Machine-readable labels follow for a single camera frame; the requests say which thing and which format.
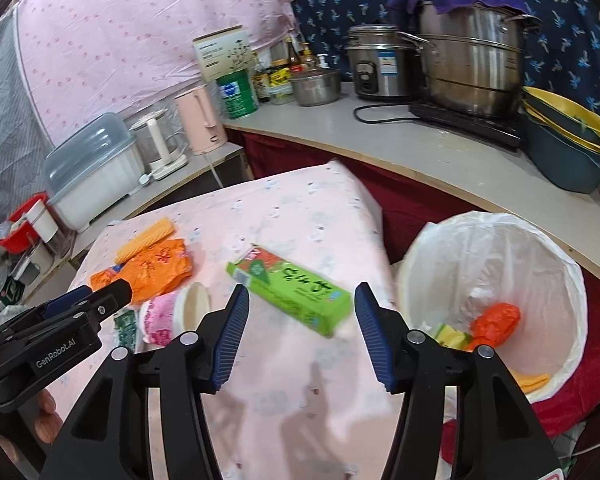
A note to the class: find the steel rice cooker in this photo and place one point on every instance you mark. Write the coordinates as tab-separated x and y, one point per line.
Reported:
380	70

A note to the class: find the pink paper cup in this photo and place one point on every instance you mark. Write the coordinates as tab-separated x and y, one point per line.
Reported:
160	315

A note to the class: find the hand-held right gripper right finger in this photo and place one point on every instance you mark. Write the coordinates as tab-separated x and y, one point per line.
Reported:
372	330

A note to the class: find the dark blue basin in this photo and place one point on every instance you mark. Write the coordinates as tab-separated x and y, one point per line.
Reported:
560	170

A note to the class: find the black induction cooker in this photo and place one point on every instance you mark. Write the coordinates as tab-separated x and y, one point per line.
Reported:
460	120

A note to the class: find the metal tin can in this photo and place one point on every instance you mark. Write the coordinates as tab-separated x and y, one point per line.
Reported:
5	287

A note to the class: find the green tin can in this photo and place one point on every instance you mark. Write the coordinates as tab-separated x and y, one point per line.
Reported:
237	97

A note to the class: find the yellow basin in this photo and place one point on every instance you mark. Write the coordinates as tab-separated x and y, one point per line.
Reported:
570	115

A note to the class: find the bin with white liner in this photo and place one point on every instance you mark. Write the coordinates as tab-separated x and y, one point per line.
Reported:
480	255

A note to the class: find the yellow ridged wrapper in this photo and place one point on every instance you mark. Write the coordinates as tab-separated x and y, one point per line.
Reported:
145	240

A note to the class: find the pink dotted curtain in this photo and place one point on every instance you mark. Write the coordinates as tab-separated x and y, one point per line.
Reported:
130	35

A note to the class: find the white cup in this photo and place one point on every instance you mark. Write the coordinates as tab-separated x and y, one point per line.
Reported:
44	220

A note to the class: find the orange snack packet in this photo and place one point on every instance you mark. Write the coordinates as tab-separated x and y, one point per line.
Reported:
155	265

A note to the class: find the grey mesh net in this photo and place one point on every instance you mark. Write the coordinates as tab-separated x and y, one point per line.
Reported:
10	135

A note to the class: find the small clear food container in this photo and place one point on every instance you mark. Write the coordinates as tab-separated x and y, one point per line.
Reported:
281	96

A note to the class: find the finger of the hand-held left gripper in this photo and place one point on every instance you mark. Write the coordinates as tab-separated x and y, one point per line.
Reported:
70	299
110	297

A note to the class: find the small green sachet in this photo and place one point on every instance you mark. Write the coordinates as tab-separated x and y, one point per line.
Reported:
126	327

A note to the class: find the red plastic basin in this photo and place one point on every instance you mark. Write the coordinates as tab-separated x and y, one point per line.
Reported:
15	222

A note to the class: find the brown sauce bottle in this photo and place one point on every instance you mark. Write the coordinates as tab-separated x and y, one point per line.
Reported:
307	57

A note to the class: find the dark sauce bottle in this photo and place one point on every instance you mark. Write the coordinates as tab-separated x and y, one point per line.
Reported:
293	55

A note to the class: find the pink electric kettle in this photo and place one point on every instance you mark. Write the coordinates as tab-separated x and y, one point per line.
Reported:
197	120

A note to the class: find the navy printed cloth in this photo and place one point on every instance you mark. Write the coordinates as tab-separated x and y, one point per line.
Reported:
560	50

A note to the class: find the white pump bottle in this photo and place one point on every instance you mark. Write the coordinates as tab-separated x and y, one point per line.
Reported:
323	62

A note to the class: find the red cloth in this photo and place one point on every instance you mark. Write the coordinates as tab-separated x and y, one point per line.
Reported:
415	200

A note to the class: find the yellow-green plastic bag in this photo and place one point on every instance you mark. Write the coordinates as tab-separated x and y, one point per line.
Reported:
450	335

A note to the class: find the beige cardboard box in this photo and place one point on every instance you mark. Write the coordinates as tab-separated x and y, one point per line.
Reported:
220	52

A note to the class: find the white dish box with lid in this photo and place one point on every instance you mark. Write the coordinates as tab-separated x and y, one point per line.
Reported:
95	185

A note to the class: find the orange plastic bag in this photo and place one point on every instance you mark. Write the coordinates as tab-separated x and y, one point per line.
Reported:
495	322

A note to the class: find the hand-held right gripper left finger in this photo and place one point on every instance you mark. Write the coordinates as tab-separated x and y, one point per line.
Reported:
232	330

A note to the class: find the small steel pot with lid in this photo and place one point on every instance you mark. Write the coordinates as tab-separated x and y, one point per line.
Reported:
315	90

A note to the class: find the person's left hand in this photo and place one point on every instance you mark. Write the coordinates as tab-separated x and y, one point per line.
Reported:
47	415

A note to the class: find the yellow label jar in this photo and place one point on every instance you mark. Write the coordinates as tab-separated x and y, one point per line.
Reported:
281	74

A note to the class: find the green cardboard box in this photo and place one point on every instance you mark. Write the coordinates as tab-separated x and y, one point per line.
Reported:
290	285

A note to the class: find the large steel steamer pot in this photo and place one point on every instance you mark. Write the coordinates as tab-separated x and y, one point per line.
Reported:
470	70

